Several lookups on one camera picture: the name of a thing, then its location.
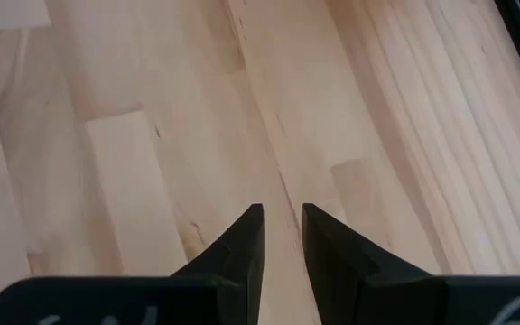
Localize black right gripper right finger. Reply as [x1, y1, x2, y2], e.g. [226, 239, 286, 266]
[301, 202, 520, 325]

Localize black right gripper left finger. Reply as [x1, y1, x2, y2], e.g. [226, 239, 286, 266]
[0, 202, 265, 325]

